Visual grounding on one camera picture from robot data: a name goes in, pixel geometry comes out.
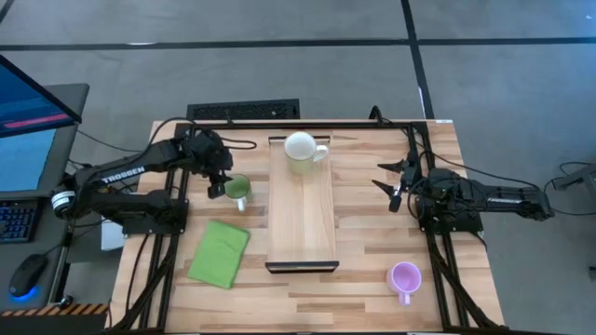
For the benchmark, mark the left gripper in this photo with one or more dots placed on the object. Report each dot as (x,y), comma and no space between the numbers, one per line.
(212,153)

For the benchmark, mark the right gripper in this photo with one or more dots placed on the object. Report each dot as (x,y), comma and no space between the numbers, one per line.
(410,172)

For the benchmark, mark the large pale green mug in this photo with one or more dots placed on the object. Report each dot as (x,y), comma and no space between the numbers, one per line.
(300,148)

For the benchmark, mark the small pink mug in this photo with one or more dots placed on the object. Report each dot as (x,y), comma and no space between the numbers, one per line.
(403,278)

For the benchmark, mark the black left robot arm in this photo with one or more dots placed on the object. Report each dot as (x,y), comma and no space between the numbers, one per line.
(139,205)

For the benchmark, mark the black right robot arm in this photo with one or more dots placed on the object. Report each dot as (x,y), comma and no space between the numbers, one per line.
(484,202)

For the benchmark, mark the green folded cloth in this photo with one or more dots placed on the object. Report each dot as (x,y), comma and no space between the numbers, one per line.
(219,253)

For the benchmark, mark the black floor vent grille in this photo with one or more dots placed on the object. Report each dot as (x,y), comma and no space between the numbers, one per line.
(242,111)

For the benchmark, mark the white box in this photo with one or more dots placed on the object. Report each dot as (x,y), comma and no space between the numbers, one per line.
(109,238)

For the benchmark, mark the grey metal stand leg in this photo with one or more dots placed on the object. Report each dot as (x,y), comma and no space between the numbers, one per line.
(579,177)

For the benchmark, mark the grey framed screen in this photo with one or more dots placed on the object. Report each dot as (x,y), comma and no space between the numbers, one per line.
(28,158)

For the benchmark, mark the black backlit keyboard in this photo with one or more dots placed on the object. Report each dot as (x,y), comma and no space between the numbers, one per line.
(16,221)

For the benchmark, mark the tilted blue screen monitor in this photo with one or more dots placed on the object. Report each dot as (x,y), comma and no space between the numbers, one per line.
(28,102)

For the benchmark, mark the black computer mouse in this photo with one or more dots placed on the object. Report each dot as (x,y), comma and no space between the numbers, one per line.
(27,274)

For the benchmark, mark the dark grey desk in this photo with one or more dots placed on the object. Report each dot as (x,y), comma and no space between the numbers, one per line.
(4,279)

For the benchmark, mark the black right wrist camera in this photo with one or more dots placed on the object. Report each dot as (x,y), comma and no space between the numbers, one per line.
(396,202)

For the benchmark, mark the wooden shelf black frame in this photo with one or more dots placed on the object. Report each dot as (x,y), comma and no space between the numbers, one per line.
(300,223)

